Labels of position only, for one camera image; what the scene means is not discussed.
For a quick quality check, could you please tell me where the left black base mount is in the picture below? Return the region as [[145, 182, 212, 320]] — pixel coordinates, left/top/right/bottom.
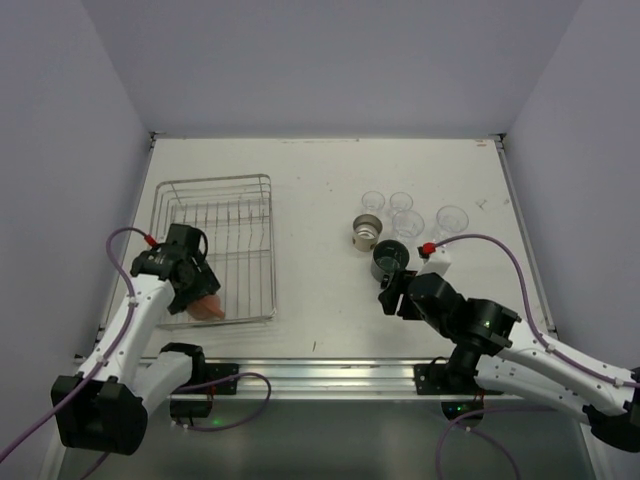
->
[[169, 363, 239, 425]]

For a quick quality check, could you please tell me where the clear glass tumbler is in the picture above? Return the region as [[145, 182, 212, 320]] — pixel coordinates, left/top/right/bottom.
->
[[361, 190, 386, 216]]

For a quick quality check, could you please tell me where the aluminium rail frame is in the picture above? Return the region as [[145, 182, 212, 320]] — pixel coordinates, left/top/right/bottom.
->
[[42, 360, 613, 479]]

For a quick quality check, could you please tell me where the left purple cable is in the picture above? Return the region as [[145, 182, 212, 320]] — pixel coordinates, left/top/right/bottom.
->
[[0, 227, 156, 480]]

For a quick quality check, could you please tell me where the faceted clear glass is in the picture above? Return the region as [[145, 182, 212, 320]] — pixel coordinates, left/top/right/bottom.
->
[[392, 210, 425, 246]]

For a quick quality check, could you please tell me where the dark green mug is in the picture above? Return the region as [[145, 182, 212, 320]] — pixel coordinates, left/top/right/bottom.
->
[[370, 239, 410, 284]]

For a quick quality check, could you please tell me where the small clear glass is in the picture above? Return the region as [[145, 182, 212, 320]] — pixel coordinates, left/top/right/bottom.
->
[[389, 192, 413, 216]]

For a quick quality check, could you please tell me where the orange plastic cup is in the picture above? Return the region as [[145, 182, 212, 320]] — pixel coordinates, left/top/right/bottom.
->
[[186, 295, 225, 321]]

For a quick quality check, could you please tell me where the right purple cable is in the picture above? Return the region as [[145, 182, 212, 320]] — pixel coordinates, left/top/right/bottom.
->
[[418, 233, 640, 480]]

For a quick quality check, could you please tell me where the chrome wire dish rack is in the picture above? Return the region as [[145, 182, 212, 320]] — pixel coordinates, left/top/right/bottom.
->
[[150, 174, 276, 330]]

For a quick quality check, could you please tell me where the purple cable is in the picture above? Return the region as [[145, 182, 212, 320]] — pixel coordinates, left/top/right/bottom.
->
[[0, 227, 156, 480], [418, 233, 640, 480]]

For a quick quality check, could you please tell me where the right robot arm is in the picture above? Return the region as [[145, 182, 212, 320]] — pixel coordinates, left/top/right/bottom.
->
[[378, 271, 639, 453]]

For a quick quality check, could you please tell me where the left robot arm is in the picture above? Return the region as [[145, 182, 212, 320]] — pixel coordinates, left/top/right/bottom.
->
[[51, 224, 220, 455]]

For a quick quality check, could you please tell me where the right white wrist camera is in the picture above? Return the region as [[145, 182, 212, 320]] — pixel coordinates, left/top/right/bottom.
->
[[417, 248, 452, 277]]

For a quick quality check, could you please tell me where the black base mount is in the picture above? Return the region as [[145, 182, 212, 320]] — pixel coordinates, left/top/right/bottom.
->
[[169, 363, 239, 425], [413, 354, 502, 420]]

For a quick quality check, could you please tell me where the tall clear glass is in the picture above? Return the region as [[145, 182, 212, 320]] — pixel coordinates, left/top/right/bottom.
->
[[433, 205, 469, 243]]

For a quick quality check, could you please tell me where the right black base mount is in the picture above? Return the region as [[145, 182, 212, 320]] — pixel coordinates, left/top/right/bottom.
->
[[413, 354, 502, 420]]

